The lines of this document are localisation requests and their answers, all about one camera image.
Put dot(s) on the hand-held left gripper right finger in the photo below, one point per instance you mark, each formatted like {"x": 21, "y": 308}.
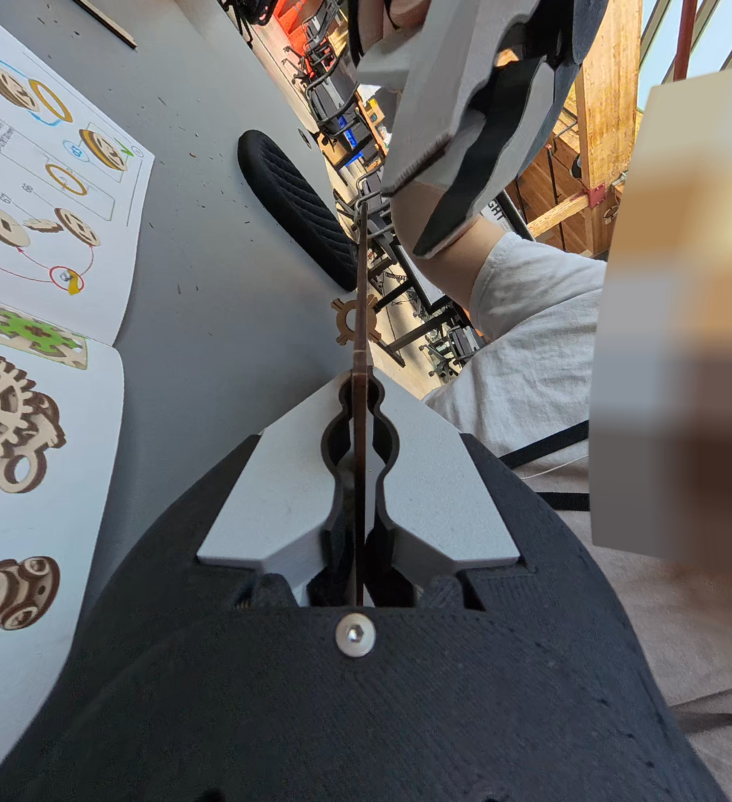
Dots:
{"x": 447, "y": 501}

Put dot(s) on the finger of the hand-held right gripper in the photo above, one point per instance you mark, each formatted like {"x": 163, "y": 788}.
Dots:
{"x": 441, "y": 106}
{"x": 528, "y": 125}

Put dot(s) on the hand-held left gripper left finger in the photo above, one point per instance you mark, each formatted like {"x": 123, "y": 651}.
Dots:
{"x": 265, "y": 501}

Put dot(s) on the wooden puzzle parts sheet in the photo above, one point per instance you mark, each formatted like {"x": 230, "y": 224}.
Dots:
{"x": 360, "y": 438}

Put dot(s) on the small wooden gear piece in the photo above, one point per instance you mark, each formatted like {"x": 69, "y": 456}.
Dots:
{"x": 341, "y": 326}

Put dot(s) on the person's right forearm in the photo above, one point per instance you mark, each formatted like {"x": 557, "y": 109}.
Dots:
{"x": 453, "y": 269}

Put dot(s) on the grey desk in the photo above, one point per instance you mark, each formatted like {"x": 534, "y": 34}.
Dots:
{"x": 215, "y": 313}

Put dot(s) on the person's right hand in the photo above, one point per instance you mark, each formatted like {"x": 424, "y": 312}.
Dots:
{"x": 397, "y": 12}

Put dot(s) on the black storage shelving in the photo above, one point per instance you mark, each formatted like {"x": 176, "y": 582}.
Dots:
{"x": 334, "y": 113}

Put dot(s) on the black office chair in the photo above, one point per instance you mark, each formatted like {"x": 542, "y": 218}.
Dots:
{"x": 460, "y": 344}

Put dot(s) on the black quilted cushion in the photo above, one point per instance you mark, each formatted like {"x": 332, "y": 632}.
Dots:
{"x": 290, "y": 200}

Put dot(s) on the illustrated instruction booklet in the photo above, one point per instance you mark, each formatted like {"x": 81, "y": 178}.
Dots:
{"x": 99, "y": 401}

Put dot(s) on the thin wooden strip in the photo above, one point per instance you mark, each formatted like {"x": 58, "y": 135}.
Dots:
{"x": 112, "y": 28}

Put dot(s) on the wooden timber frame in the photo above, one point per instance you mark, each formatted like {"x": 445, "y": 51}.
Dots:
{"x": 610, "y": 125}

